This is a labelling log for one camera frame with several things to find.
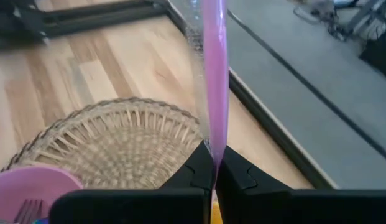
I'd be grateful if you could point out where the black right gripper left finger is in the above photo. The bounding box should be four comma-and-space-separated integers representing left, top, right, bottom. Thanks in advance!
49, 141, 216, 224

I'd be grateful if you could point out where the dark metal fork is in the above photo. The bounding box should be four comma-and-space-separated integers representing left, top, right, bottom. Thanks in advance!
14, 198, 44, 224

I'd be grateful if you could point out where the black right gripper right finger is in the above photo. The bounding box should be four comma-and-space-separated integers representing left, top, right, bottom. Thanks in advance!
216, 146, 386, 224

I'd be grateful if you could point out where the pink plate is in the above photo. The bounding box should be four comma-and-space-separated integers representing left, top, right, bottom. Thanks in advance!
0, 166, 84, 224

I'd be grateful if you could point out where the round woven wicker placemat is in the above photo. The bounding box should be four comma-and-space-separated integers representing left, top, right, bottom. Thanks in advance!
0, 96, 204, 190

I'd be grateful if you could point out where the black box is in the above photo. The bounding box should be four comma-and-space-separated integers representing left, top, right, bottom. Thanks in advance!
359, 34, 386, 82

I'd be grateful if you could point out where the grey metal stand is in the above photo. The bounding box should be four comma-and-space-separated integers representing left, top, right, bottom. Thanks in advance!
292, 0, 386, 43

